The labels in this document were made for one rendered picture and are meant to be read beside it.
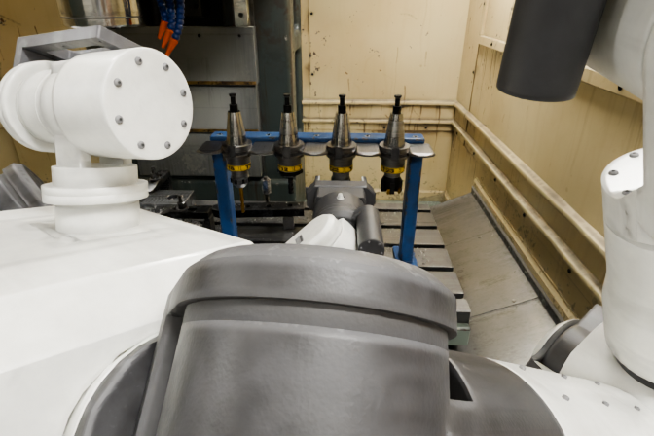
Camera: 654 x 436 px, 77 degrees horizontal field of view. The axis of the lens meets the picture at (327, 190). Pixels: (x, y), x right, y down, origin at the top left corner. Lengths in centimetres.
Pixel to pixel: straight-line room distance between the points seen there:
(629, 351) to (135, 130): 32
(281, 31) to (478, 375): 133
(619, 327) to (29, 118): 39
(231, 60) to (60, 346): 129
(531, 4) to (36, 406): 24
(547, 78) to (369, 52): 160
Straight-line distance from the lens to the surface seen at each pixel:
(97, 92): 26
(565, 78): 21
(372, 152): 85
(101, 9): 100
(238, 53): 142
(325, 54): 179
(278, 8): 144
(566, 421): 21
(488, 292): 118
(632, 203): 24
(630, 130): 87
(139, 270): 22
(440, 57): 183
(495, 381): 18
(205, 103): 149
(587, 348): 36
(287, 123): 85
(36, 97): 32
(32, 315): 20
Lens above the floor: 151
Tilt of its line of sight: 25 degrees down
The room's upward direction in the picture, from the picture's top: straight up
